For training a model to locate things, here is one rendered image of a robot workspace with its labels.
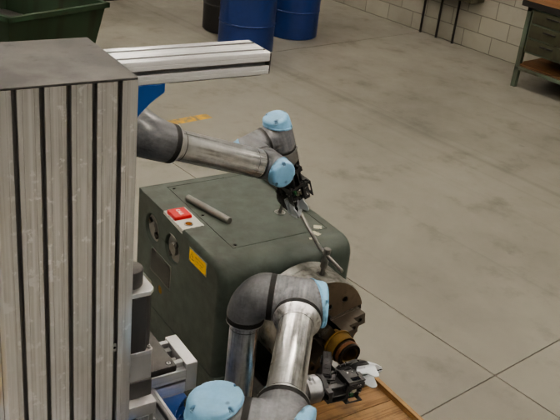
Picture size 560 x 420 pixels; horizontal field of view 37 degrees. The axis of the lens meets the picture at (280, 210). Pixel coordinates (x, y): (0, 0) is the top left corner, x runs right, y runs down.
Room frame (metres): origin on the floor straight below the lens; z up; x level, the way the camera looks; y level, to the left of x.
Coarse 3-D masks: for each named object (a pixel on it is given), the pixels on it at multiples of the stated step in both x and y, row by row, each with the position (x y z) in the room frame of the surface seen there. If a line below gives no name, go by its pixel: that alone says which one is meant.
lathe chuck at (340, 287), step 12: (300, 276) 2.13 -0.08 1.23; (312, 276) 2.13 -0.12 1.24; (336, 276) 2.16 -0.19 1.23; (336, 288) 2.12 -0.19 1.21; (348, 288) 2.15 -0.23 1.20; (336, 300) 2.12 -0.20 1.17; (348, 300) 2.15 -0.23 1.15; (360, 300) 2.18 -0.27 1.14; (336, 312) 2.13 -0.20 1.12; (264, 324) 2.06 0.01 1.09; (264, 336) 2.06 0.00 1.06
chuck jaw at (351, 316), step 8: (360, 304) 2.18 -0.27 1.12; (344, 312) 2.14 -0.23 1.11; (352, 312) 2.14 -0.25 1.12; (360, 312) 2.14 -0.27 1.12; (328, 320) 2.12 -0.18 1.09; (336, 320) 2.11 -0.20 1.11; (344, 320) 2.11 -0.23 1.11; (352, 320) 2.11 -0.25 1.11; (360, 320) 2.13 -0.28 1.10; (336, 328) 2.08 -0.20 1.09; (344, 328) 2.07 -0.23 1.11; (352, 328) 2.10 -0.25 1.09; (352, 336) 2.07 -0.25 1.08
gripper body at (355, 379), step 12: (336, 372) 1.86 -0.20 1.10; (348, 372) 1.86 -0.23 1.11; (360, 372) 1.86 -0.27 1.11; (324, 384) 1.80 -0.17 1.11; (336, 384) 1.82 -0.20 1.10; (348, 384) 1.81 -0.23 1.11; (360, 384) 1.83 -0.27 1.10; (324, 396) 1.79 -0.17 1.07; (336, 396) 1.79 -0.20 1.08; (348, 396) 1.83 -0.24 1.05
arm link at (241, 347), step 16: (240, 288) 1.77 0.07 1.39; (256, 288) 1.74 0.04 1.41; (240, 304) 1.74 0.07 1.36; (256, 304) 1.72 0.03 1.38; (240, 320) 1.73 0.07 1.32; (256, 320) 1.73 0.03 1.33; (240, 336) 1.74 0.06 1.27; (256, 336) 1.76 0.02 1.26; (240, 352) 1.74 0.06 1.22; (256, 352) 1.77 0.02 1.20; (240, 368) 1.74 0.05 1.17; (240, 384) 1.74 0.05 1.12
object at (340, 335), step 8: (336, 336) 2.01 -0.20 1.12; (344, 336) 2.01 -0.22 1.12; (328, 344) 2.00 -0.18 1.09; (336, 344) 1.98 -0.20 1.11; (344, 344) 1.98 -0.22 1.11; (352, 344) 1.98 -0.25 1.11; (336, 352) 1.97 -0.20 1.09; (344, 352) 1.96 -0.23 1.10; (352, 352) 2.01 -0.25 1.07; (336, 360) 1.97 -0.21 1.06; (344, 360) 1.99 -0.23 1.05
